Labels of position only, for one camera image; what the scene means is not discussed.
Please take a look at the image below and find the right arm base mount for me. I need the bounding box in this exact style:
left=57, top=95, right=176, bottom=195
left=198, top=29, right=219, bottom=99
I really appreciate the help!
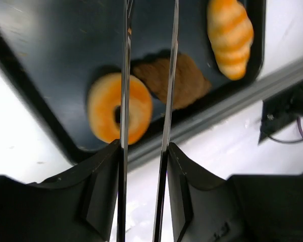
left=258, top=81, right=303, bottom=144

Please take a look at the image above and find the aluminium rail front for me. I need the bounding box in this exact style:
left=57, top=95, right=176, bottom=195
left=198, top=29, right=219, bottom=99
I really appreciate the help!
left=128, top=58, right=303, bottom=168

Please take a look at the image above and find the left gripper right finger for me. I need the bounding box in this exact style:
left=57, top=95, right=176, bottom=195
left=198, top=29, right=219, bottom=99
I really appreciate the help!
left=153, top=1, right=303, bottom=241

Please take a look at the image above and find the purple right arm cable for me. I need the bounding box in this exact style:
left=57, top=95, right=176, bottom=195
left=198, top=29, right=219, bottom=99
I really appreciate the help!
left=269, top=117, right=303, bottom=145

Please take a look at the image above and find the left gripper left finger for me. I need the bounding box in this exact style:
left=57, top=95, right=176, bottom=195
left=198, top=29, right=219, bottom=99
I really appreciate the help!
left=0, top=1, right=130, bottom=241

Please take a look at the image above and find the black baking tray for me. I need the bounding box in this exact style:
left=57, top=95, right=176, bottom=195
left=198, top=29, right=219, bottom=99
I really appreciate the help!
left=0, top=1, right=266, bottom=163

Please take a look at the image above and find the striped orange bread roll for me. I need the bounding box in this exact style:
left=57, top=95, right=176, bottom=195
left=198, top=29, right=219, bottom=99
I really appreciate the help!
left=207, top=1, right=254, bottom=81

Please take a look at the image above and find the dark chocolate croissant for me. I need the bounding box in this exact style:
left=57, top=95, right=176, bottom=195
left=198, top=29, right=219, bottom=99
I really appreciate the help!
left=133, top=53, right=211, bottom=109

